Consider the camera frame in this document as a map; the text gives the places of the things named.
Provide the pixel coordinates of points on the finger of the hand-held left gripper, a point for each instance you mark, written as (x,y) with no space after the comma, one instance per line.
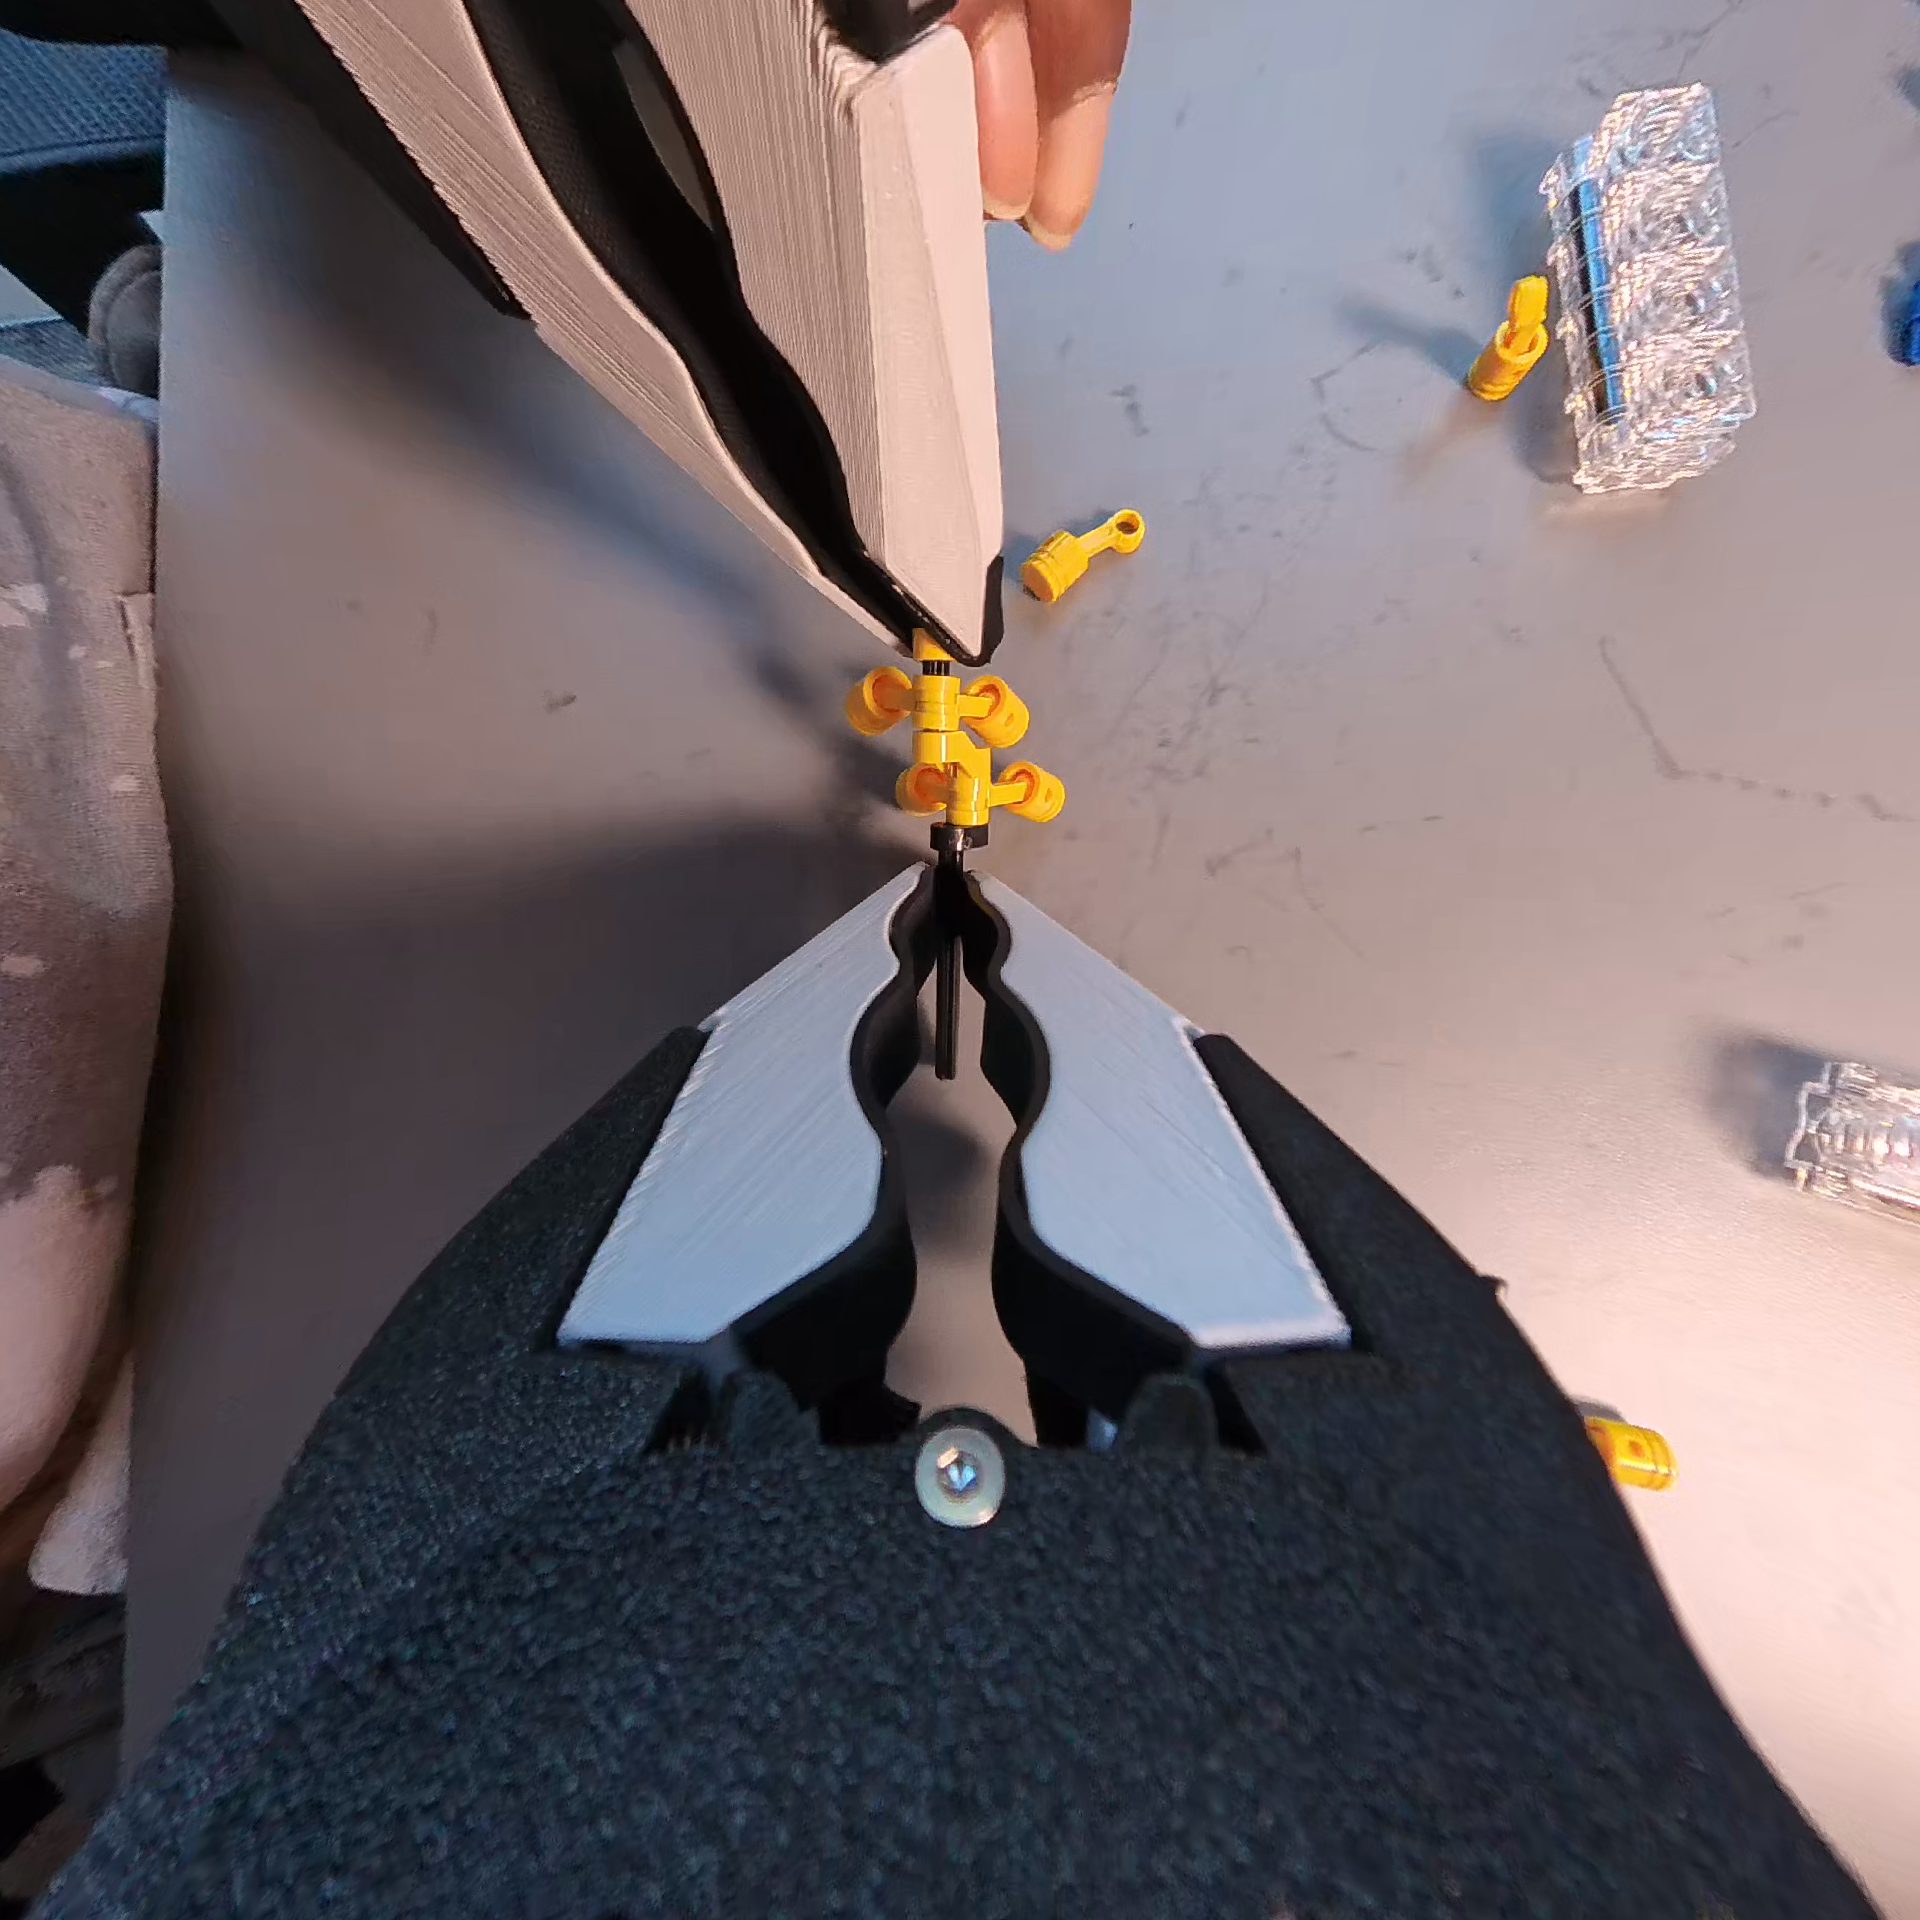
(512,178)
(913,328)

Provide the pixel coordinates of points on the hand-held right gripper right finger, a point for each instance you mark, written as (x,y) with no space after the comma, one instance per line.
(1169,1184)

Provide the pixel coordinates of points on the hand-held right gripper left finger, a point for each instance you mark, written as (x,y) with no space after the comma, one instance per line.
(736,1184)

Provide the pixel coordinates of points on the yellow toy piston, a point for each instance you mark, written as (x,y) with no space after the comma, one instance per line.
(1508,353)
(1056,569)

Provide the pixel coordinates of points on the black axle with yellow pistons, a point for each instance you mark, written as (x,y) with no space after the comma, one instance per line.
(1631,1454)
(936,743)

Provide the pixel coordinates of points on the grey desk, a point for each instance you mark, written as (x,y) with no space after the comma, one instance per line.
(1352,750)

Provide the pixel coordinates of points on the clear cylinder block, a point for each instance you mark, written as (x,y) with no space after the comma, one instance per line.
(1648,285)
(1867,1139)

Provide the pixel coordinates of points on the person's grey sweatshirt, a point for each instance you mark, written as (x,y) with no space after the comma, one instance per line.
(75,900)

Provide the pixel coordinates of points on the pile of mixed small bricks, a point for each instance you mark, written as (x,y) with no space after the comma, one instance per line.
(1910,308)

